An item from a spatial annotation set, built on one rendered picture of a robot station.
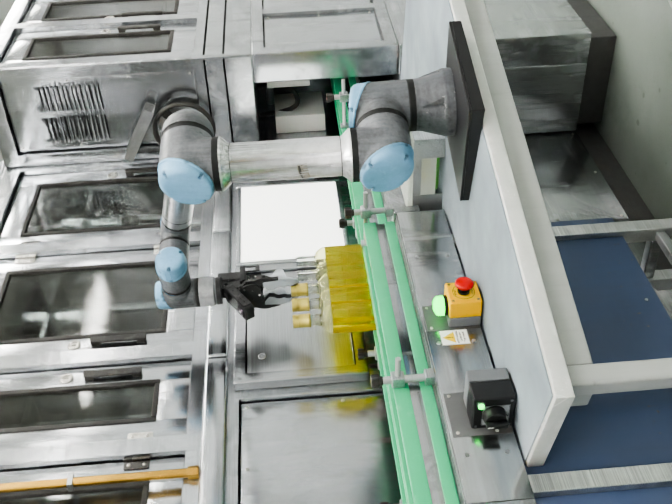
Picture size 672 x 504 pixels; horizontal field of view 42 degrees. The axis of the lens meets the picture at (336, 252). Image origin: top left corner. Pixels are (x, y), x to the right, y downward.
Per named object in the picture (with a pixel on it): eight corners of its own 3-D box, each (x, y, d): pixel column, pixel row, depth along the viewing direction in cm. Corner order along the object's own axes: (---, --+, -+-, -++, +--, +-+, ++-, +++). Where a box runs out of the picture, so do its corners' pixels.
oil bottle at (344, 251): (392, 257, 237) (314, 262, 236) (392, 240, 234) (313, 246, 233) (395, 269, 233) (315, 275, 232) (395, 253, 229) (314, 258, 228)
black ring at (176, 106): (219, 148, 305) (158, 152, 304) (212, 94, 292) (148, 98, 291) (218, 156, 302) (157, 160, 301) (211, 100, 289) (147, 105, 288)
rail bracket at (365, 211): (391, 239, 232) (344, 243, 232) (392, 187, 222) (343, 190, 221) (392, 246, 230) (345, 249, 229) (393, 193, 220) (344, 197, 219)
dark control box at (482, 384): (504, 395, 172) (462, 398, 171) (508, 366, 167) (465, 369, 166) (515, 426, 165) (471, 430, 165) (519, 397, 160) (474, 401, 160)
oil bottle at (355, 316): (404, 313, 219) (320, 320, 218) (404, 297, 216) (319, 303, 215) (407, 329, 215) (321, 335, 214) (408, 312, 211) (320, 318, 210)
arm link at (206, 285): (197, 289, 218) (201, 314, 223) (215, 288, 218) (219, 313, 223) (198, 271, 224) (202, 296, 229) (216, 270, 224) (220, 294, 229)
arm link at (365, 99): (404, 66, 192) (344, 71, 192) (412, 109, 184) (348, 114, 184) (404, 106, 202) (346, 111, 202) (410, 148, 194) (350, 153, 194)
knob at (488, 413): (504, 421, 164) (508, 434, 162) (480, 422, 164) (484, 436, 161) (506, 404, 161) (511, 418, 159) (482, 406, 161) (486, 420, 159)
